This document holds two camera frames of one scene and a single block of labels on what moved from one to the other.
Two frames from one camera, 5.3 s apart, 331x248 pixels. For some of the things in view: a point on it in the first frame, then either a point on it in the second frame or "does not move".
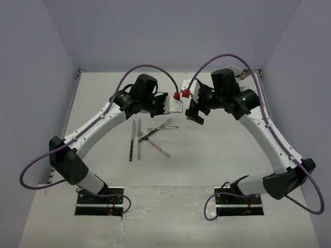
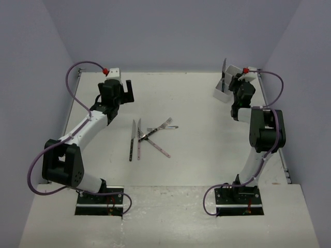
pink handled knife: x=139 y=138 does not move
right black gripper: x=193 y=111 → x=235 y=81
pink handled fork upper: x=164 y=127 does not move
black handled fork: x=167 y=122 does not move
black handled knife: x=133 y=129 does not move
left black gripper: x=163 y=97 → x=127 y=97
